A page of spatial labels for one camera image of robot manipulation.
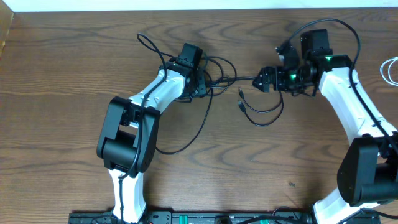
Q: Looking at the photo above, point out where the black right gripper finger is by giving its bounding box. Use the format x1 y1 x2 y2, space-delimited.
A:
252 81 269 93
253 67 271 83

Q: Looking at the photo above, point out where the white USB cable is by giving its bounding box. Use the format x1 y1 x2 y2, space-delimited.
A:
379 56 398 87

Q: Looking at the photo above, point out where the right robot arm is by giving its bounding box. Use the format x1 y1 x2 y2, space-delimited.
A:
252 29 397 223

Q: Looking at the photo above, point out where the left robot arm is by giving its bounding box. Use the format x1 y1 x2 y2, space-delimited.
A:
96 43 203 223

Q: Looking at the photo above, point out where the cardboard box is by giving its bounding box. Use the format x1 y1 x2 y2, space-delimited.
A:
0 0 14 55

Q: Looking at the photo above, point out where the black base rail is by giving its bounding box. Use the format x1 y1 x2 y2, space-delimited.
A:
68 210 382 224

